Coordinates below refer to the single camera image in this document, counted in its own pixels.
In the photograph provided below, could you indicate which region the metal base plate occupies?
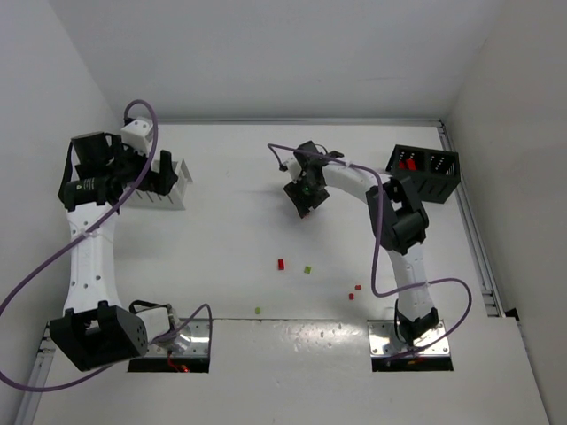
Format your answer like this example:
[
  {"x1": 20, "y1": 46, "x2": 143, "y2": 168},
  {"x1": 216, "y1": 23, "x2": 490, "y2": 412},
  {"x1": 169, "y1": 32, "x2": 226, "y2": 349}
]
[
  {"x1": 368, "y1": 321, "x2": 451, "y2": 359},
  {"x1": 144, "y1": 319, "x2": 211, "y2": 359}
]

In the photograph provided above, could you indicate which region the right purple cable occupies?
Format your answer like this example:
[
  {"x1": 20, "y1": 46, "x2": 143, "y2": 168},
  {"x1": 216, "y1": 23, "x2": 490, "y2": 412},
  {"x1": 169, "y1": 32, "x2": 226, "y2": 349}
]
[{"x1": 267, "y1": 142, "x2": 473, "y2": 362}]

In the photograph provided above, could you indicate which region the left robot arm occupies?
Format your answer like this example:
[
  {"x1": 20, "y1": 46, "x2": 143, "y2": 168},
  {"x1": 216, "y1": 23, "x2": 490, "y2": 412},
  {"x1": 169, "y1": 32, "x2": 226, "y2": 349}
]
[{"x1": 49, "y1": 132, "x2": 176, "y2": 372}]

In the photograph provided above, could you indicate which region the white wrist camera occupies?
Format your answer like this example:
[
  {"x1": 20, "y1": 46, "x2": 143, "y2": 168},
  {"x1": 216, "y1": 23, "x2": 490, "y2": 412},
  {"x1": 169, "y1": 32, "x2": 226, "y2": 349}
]
[
  {"x1": 120, "y1": 117, "x2": 154, "y2": 155},
  {"x1": 279, "y1": 158, "x2": 302, "y2": 181}
]

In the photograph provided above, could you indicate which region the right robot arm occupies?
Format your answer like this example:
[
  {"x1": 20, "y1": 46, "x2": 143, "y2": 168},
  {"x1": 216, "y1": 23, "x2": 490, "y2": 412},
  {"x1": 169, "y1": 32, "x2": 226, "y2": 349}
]
[{"x1": 278, "y1": 141, "x2": 439, "y2": 346}]

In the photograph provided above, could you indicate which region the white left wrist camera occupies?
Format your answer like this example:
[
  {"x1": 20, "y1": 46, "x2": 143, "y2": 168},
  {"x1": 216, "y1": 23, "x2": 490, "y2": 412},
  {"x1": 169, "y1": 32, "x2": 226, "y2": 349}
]
[{"x1": 120, "y1": 117, "x2": 154, "y2": 155}]

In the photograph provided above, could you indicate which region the white two-compartment container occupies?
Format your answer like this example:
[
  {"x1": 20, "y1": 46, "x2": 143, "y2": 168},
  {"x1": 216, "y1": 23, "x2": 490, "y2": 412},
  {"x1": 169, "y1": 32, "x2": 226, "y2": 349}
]
[{"x1": 124, "y1": 159, "x2": 193, "y2": 211}]

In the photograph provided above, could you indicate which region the red long lego brick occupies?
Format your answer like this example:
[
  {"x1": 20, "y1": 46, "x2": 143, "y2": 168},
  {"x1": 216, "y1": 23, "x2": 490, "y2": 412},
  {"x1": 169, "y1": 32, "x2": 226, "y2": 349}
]
[{"x1": 399, "y1": 158, "x2": 418, "y2": 171}]

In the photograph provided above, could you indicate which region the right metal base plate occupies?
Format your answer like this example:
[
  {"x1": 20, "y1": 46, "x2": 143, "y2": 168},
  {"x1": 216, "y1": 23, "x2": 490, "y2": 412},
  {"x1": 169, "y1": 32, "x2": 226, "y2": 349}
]
[{"x1": 368, "y1": 321, "x2": 451, "y2": 359}]

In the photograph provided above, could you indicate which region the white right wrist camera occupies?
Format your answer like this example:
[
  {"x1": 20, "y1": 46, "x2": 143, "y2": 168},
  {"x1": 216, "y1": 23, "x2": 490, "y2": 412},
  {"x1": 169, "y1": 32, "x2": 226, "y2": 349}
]
[{"x1": 279, "y1": 158, "x2": 302, "y2": 181}]

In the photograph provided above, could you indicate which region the black container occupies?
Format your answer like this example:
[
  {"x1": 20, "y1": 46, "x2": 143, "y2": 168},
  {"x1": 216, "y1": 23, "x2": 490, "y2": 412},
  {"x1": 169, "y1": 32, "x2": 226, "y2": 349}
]
[{"x1": 385, "y1": 144, "x2": 461, "y2": 204}]

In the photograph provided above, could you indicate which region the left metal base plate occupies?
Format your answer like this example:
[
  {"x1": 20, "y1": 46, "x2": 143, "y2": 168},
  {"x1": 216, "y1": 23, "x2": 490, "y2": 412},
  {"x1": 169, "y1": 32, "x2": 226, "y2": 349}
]
[{"x1": 144, "y1": 319, "x2": 211, "y2": 359}]

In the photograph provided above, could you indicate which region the purple cable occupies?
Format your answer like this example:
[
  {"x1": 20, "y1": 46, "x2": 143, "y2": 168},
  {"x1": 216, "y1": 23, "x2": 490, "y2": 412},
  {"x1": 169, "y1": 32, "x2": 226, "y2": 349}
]
[
  {"x1": 0, "y1": 99, "x2": 214, "y2": 391},
  {"x1": 267, "y1": 142, "x2": 473, "y2": 362}
]

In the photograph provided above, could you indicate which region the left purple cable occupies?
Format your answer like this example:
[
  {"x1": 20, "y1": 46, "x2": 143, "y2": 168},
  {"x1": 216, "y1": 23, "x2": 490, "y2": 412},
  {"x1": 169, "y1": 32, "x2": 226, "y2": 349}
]
[{"x1": 0, "y1": 99, "x2": 214, "y2": 391}]

